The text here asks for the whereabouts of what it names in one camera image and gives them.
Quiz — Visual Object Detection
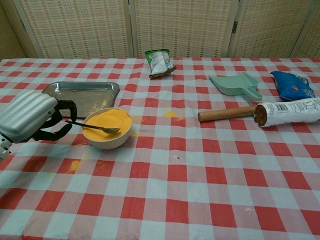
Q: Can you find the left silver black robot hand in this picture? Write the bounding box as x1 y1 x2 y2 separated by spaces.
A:
0 89 79 145

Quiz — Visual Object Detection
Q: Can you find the red white checkered tablecloth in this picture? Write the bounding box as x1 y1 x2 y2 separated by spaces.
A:
0 56 320 240

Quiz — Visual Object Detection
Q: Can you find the white labelled drink bottle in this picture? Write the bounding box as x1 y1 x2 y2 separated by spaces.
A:
253 97 320 128

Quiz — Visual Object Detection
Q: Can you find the wooden rolling pin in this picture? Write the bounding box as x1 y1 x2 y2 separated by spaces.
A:
197 105 257 123

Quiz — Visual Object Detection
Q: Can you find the yellow bowl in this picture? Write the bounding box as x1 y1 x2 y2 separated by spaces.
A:
82 107 133 150

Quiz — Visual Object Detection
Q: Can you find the mint green dustpan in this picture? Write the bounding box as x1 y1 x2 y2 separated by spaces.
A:
208 72 263 102

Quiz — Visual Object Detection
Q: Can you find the rectangular steel tray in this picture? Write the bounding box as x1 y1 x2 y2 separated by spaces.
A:
41 81 121 119

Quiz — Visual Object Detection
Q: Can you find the black spoon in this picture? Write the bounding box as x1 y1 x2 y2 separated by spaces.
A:
65 120 121 134

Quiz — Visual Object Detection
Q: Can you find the green white snack bag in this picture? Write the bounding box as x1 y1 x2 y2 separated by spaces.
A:
144 48 177 80

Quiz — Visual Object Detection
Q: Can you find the blue snack bag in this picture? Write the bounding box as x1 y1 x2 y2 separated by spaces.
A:
270 70 318 102

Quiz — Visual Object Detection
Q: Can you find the woven bamboo folding screen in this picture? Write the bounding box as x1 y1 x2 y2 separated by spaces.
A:
0 0 320 61

